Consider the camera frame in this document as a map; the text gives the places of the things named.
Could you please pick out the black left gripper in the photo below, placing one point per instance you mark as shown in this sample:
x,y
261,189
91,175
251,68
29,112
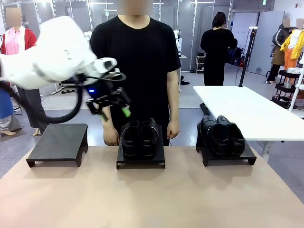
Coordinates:
x,y
99,91

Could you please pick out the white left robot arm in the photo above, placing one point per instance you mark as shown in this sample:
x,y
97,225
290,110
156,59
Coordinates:
x,y
47,59

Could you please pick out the person's right forearm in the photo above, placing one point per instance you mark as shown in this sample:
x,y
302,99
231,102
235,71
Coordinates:
x,y
109,124

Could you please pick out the person's left forearm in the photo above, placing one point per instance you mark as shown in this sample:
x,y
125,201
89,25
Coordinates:
x,y
173,99

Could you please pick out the person in black t-shirt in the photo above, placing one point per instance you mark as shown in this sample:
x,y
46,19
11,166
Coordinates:
x,y
142,59

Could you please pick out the black shoe stand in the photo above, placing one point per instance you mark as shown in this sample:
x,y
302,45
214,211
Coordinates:
x,y
141,162
228,159
59,142

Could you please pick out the person's right hand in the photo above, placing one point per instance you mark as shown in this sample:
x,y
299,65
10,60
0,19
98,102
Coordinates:
x,y
111,137

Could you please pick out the person's left hand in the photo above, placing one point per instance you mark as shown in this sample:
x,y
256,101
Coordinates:
x,y
173,129

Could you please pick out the black power strip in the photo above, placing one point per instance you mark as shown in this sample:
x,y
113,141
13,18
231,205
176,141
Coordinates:
x,y
69,91

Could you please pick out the wooden shoe rack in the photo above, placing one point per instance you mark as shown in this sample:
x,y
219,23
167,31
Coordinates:
x,y
200,64

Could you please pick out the mannequin in blue skirt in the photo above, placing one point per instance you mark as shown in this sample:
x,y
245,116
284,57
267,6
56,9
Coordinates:
x,y
6,107

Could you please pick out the mannequin in red cardigan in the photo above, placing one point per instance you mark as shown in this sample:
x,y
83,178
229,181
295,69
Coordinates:
x,y
14,40

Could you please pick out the woman in black clothes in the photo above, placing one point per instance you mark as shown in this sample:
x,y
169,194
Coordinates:
x,y
217,52

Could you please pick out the black luggage bags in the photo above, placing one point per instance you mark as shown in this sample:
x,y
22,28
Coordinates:
x,y
238,57

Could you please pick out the white side table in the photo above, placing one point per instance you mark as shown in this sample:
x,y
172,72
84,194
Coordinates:
x,y
249,111

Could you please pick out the black utility cart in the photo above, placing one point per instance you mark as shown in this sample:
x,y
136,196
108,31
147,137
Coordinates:
x,y
283,88

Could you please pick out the mannequin in yellow jacket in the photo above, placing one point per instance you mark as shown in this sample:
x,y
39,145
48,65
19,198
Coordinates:
x,y
293,45

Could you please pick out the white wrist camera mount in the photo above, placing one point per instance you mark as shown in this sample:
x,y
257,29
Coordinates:
x,y
104,66

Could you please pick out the black camera tripod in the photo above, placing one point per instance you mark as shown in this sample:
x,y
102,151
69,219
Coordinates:
x,y
247,59

